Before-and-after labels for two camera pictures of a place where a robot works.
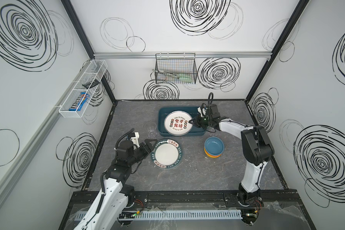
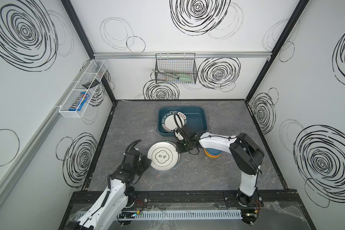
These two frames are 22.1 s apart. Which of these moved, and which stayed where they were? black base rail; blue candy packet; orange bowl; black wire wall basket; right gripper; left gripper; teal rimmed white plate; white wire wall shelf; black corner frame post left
Moved: left gripper; teal rimmed white plate; right gripper
Stayed: orange bowl; white wire wall shelf; black wire wall basket; black base rail; black corner frame post left; blue candy packet
